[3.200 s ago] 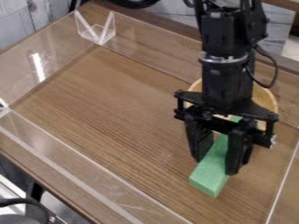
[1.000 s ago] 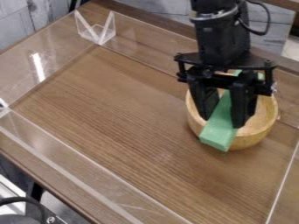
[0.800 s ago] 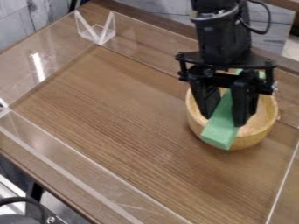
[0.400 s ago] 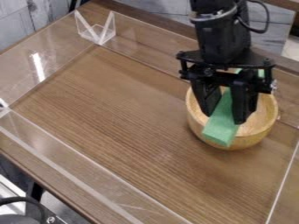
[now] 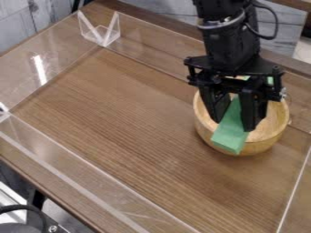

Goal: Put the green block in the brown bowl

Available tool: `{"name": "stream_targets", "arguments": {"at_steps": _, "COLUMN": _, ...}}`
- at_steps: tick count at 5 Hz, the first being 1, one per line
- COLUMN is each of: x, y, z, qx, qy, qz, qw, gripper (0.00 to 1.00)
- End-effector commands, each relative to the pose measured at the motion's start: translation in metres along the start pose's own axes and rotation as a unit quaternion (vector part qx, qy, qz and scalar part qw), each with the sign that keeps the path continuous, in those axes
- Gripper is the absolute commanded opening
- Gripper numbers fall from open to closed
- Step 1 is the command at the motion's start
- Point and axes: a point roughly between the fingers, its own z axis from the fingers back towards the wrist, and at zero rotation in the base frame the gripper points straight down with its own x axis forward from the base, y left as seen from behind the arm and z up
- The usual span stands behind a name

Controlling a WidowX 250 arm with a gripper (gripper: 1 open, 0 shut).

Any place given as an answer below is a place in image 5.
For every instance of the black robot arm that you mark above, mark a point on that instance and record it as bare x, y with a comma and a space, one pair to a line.
219, 8

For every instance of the green rectangular block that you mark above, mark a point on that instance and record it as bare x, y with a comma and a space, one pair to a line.
230, 135

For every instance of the clear acrylic tray wall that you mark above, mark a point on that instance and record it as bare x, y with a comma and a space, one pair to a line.
104, 203

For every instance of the brown wooden bowl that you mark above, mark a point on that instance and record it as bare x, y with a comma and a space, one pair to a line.
262, 137

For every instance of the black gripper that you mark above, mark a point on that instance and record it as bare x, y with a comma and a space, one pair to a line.
232, 45

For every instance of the clear acrylic corner bracket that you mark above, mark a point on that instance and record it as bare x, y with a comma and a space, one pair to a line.
101, 35

